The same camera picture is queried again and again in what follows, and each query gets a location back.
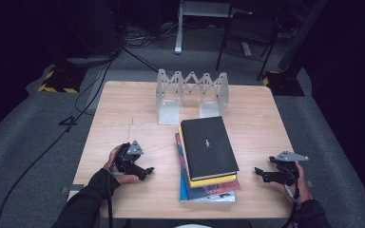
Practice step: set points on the black metal chair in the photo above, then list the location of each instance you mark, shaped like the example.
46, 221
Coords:
253, 28

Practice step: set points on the grey table bracket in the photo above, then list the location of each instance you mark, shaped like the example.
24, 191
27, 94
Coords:
74, 188
310, 183

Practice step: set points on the person's right hand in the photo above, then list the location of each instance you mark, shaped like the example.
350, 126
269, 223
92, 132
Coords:
302, 186

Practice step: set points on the grey slanted post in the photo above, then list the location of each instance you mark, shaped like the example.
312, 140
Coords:
301, 34

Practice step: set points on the person's left hand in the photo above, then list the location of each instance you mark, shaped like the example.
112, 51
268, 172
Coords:
125, 179

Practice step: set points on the white desk stand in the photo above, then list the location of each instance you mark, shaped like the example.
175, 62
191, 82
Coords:
179, 31

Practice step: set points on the black hardcover book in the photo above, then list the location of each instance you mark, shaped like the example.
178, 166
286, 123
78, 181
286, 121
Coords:
207, 148

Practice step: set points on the white expandable book rack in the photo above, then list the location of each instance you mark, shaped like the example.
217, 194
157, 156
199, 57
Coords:
168, 110

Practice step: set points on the yellow book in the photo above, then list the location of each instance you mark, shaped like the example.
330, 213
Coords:
212, 181

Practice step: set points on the blue landscape book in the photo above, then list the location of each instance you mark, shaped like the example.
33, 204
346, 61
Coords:
184, 193

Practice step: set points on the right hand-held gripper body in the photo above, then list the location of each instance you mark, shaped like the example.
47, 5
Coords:
288, 167

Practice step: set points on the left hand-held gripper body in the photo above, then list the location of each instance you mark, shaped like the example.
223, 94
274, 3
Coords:
126, 158

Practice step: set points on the red illustrated book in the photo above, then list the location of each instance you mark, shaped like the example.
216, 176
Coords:
221, 189

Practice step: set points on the person's white clothing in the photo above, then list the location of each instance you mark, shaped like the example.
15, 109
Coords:
192, 226

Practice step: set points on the black yellow striped base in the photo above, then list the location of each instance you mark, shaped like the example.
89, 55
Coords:
61, 80
283, 84

